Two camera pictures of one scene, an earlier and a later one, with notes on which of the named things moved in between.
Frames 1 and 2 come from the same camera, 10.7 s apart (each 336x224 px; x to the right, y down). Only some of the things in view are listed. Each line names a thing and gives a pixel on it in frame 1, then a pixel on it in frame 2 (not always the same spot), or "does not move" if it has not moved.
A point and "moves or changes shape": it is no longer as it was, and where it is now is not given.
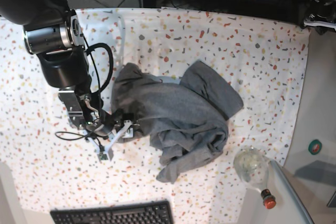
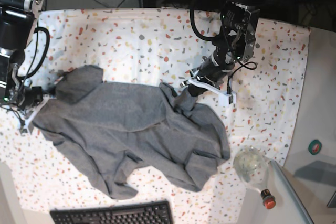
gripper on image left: [110, 123] → [29, 96]
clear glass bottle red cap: [251, 163] does not move
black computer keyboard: [158, 212] does not move
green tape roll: [314, 147] does not move
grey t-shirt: [187, 118] moves or changes shape
